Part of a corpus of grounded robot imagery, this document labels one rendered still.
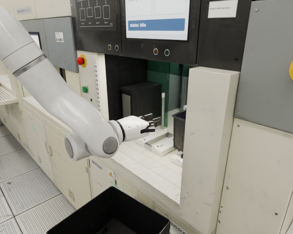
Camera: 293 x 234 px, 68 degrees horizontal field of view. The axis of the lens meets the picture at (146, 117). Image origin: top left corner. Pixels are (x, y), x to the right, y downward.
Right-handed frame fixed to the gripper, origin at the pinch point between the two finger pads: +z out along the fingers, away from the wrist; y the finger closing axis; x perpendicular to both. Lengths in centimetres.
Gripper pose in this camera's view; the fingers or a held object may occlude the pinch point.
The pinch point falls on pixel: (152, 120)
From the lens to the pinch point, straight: 80.5
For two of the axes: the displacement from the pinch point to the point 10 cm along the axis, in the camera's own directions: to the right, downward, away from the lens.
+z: 7.6, -2.4, 6.0
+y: 6.5, 2.8, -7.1
